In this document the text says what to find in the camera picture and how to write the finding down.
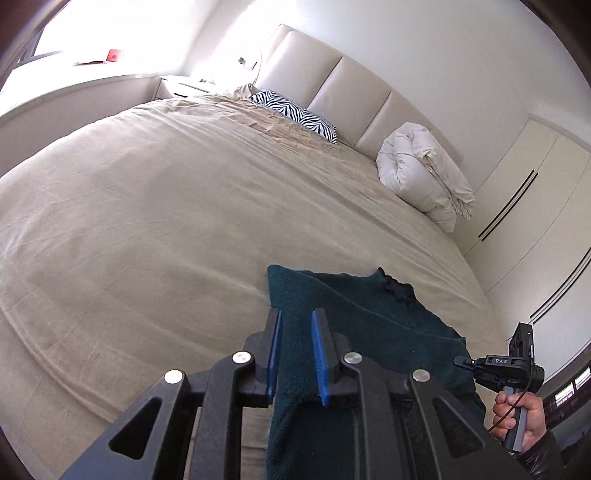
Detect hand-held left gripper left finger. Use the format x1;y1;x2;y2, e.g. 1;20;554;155
59;308;282;480

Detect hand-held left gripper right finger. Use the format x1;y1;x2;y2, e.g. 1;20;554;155
310;308;532;480

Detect dark green towel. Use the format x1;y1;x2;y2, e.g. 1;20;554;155
265;264;486;480

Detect person's right forearm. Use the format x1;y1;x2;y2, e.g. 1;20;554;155
510;430;575;480

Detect person's right hand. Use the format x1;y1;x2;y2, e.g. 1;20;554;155
492;394;551;455

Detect cream wardrobe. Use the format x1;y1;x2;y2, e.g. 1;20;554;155
462;113;591;370

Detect bed with beige cover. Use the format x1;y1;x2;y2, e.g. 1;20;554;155
0;90;513;480

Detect rolled white duvet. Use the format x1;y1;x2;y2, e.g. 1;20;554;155
375;122;476;234

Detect zebra print pillow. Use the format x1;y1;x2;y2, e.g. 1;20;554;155
249;89;339;145

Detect cream padded headboard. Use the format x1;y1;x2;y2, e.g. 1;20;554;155
256;24;465;169

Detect white nightstand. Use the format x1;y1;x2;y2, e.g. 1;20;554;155
159;75;232;100

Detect white window ledge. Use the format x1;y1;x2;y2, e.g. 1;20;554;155
0;74;160;137

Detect black framed window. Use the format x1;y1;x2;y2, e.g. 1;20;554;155
9;28;70;68

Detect black wardrobe handles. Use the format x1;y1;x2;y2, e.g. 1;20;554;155
478;170;539;241

